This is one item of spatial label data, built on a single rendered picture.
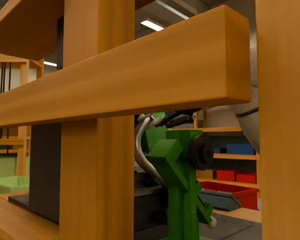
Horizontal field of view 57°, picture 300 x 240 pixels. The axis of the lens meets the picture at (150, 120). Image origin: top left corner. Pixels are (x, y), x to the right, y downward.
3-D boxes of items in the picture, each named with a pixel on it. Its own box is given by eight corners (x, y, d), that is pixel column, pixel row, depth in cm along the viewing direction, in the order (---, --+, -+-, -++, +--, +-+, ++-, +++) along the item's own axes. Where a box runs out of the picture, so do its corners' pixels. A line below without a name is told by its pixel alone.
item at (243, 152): (260, 198, 544) (257, 87, 560) (146, 183, 743) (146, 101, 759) (269, 194, 585) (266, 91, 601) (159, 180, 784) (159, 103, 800)
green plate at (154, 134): (158, 166, 102) (148, 112, 108) (175, 162, 97) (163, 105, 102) (135, 169, 95) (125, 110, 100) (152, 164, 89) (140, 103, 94)
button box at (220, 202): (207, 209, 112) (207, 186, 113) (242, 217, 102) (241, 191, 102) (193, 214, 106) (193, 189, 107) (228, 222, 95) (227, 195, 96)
